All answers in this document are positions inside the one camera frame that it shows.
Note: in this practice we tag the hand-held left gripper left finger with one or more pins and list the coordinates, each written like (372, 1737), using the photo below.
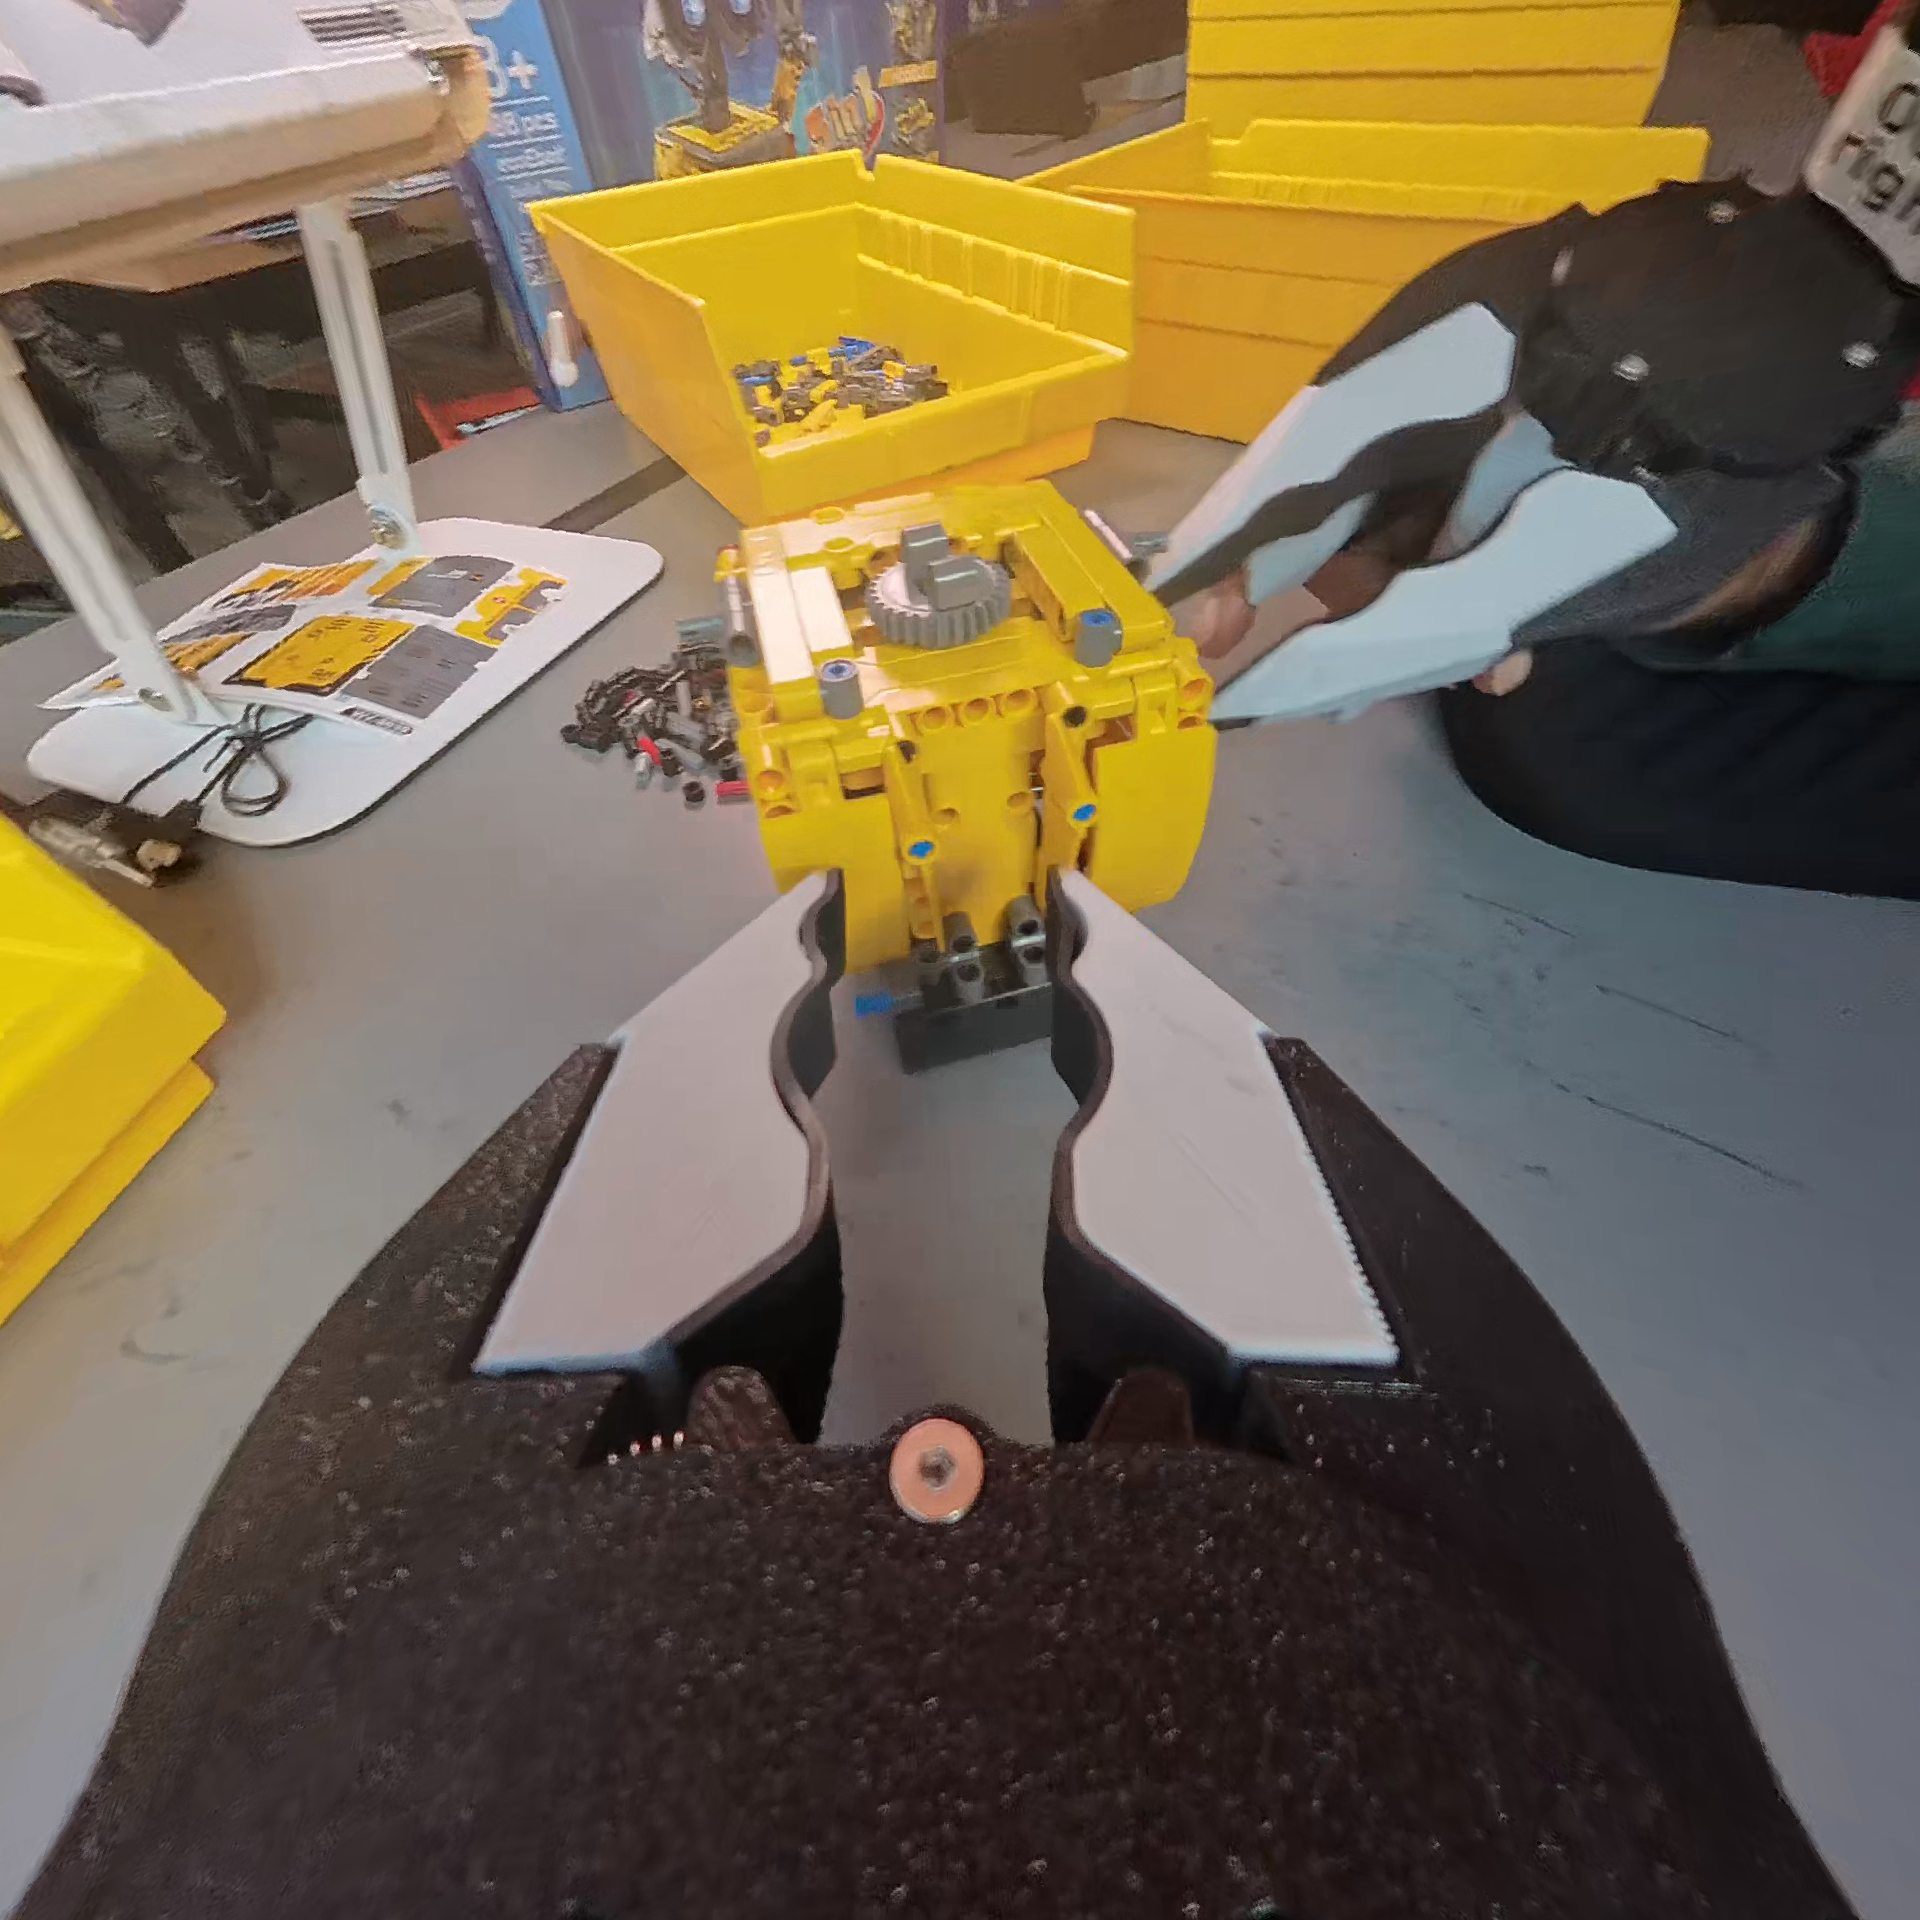
(661, 1201)

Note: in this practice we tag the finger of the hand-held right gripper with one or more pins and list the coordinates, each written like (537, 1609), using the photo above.
(1470, 599)
(1395, 390)

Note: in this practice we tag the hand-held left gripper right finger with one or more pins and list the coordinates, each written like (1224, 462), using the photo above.
(1230, 1201)

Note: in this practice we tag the yellow lego beam assembly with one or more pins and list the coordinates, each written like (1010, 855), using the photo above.
(1080, 585)
(796, 630)

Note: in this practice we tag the yellow black lego truck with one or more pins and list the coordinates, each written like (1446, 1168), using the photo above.
(973, 780)

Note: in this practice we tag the yellow lego panel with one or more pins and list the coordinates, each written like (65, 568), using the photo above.
(901, 510)

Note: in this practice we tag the person's right forearm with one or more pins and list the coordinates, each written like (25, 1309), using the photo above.
(1875, 570)

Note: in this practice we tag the pile of small lego parts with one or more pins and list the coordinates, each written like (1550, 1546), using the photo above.
(644, 720)

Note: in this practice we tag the dark lego pieces heap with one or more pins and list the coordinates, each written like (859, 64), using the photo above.
(840, 390)

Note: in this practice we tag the printed lego leaflet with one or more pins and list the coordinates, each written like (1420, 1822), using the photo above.
(330, 645)

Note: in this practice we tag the person's right hand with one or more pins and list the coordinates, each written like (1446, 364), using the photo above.
(1349, 570)

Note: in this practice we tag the nested yellow bins stack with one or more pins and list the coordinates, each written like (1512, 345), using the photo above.
(1349, 225)

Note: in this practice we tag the black padded wrist rest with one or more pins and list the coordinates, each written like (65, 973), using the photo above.
(1693, 780)

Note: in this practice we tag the yellow plastic bin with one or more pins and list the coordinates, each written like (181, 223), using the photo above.
(75, 1020)
(629, 300)

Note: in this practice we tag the white board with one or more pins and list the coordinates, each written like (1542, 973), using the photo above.
(570, 585)

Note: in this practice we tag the orange plastic crate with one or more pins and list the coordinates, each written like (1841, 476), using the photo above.
(480, 422)

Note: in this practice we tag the white stand leg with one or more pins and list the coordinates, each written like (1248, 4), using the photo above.
(368, 390)

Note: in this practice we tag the blue toy kit box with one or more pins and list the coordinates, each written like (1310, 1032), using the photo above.
(524, 225)

